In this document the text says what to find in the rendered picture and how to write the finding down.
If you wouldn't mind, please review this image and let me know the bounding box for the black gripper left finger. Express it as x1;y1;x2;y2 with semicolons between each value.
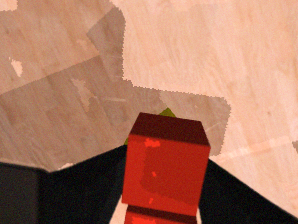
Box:
0;145;127;224

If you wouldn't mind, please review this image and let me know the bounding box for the red cube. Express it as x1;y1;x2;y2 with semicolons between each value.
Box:
121;112;211;216
124;204;197;224

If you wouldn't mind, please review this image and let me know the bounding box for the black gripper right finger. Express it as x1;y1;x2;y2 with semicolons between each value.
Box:
198;158;298;224

